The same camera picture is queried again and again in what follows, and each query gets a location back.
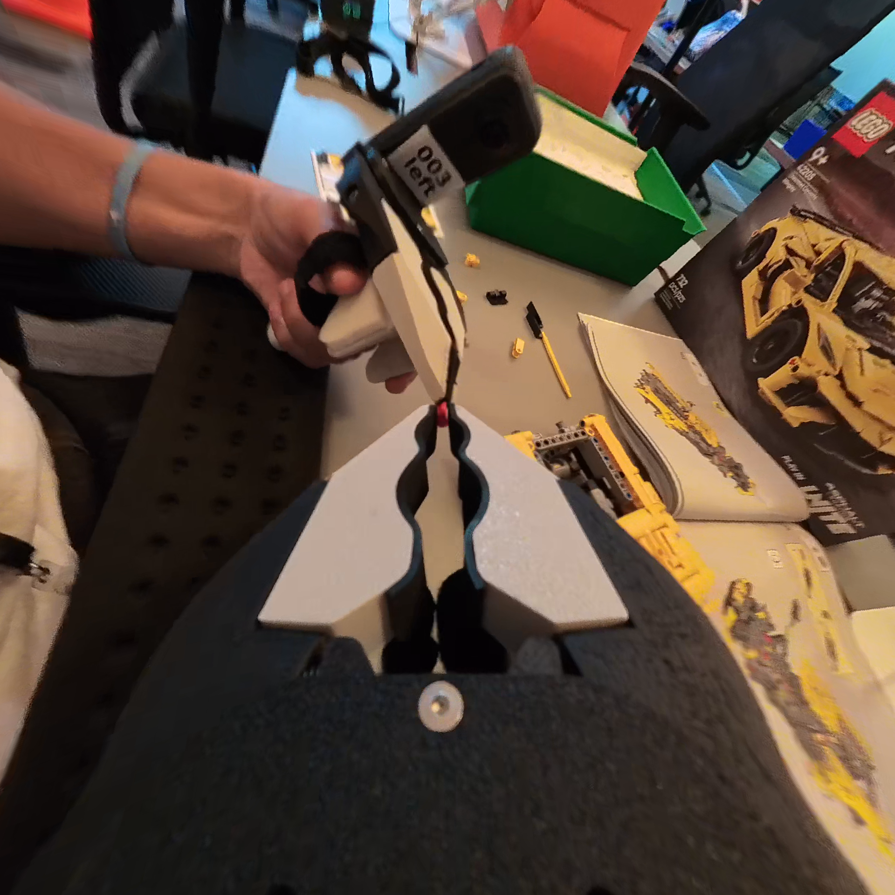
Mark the black lanyard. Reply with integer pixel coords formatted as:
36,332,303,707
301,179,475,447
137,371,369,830
0,535,51,585

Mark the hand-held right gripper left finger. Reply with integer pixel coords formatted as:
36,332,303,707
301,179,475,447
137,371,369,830
257,404,438,640

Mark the person's left hand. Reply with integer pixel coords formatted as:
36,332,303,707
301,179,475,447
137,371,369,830
240,182,420,396

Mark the orange felt bag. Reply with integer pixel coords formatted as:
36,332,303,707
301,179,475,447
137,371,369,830
482,0,665,116

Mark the yellow thin toy rod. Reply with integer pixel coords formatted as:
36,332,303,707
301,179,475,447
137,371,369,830
542,334,573,399

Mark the yellow toy brick car model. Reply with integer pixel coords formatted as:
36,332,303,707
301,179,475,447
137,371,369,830
503,413,716,602

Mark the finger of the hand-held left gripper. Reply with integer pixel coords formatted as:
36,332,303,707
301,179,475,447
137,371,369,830
421,260,468,406
371,206,455,399

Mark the person's left forearm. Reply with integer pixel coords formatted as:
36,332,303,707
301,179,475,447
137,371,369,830
0,84,260,277

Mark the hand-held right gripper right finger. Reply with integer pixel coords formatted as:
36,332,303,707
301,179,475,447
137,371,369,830
451,406,630,654

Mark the colourful sticker sheet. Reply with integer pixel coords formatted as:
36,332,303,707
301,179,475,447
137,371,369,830
311,149,441,235

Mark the blue wristband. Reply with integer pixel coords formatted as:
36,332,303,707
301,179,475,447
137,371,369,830
107,138,158,262

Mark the small black toy robot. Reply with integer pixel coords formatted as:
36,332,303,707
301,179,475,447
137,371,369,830
297,0,406,113

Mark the open instruction booklet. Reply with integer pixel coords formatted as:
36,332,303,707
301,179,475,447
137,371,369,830
577,312,895,895

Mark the toy car set box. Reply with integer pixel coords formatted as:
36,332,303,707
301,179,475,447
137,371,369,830
654,80,895,546

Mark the black dimpled chair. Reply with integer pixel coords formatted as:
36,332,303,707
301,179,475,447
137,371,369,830
0,273,330,895

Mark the white paper stack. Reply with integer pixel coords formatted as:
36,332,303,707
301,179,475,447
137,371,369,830
538,105,644,200

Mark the green storage bin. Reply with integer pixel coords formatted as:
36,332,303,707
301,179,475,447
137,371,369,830
465,87,707,288

